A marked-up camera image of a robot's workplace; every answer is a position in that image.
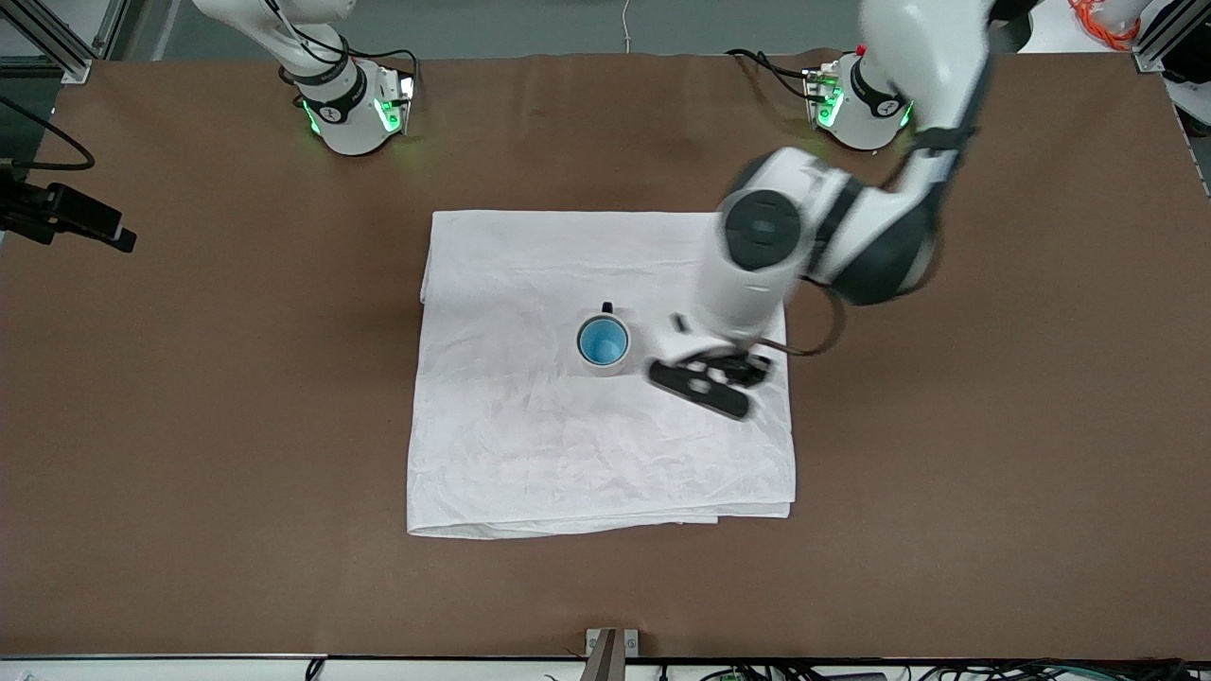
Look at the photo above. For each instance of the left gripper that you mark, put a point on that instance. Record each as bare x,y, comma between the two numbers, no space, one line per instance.
745,368

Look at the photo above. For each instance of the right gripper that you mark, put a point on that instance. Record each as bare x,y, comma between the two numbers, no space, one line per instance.
14,202

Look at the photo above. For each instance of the white smiley mug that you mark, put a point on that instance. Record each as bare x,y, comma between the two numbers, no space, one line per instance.
610,371

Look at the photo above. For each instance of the blue plastic cup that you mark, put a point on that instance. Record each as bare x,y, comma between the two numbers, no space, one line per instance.
604,342

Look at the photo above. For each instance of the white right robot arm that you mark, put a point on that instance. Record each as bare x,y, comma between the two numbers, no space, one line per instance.
350,123

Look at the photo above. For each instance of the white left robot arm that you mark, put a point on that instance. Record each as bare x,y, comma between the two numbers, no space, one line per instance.
880,246

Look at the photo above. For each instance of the white cloth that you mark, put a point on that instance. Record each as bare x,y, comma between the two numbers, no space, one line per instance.
530,445

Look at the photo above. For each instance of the grey base connector box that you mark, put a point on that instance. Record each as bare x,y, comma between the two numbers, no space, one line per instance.
821,95
397,99

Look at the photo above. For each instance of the aluminium frame profile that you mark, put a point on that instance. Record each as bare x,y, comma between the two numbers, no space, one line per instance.
1159,43
57,52

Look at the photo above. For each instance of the metal table bracket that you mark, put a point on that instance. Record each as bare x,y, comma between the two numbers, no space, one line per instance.
605,653

